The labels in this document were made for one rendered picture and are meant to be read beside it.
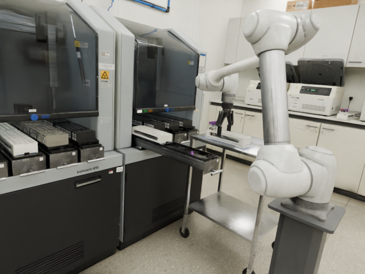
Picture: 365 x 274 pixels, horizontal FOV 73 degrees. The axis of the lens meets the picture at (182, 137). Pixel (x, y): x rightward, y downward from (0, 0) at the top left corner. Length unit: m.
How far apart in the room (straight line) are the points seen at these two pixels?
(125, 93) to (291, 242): 1.19
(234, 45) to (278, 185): 3.49
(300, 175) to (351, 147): 2.39
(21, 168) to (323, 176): 1.28
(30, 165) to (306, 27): 1.33
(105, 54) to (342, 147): 2.80
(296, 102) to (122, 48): 2.50
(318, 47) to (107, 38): 2.88
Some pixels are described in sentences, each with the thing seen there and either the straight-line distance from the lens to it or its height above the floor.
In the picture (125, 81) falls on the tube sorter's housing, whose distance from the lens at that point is 1.57.
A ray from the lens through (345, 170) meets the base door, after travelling 3.47.
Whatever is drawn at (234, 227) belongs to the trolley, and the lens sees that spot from 1.77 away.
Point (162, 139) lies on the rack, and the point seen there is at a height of 0.84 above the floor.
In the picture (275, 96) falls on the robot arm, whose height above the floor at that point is 1.17.
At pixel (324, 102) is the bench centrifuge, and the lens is 3.42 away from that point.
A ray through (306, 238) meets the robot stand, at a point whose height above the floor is 0.60.
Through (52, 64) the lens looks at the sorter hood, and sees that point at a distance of 1.36.
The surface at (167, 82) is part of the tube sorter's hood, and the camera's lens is 1.78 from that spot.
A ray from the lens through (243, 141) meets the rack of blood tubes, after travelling 1.56.
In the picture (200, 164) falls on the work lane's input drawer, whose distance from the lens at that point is 1.28.
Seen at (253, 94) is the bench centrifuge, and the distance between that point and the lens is 3.72.
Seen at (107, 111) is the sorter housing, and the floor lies 0.98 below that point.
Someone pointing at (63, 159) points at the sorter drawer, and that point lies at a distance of 1.36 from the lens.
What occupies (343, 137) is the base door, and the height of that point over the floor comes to 0.70.
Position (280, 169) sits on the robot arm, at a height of 0.91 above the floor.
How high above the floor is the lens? 1.21
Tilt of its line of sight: 14 degrees down
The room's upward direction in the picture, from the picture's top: 5 degrees clockwise
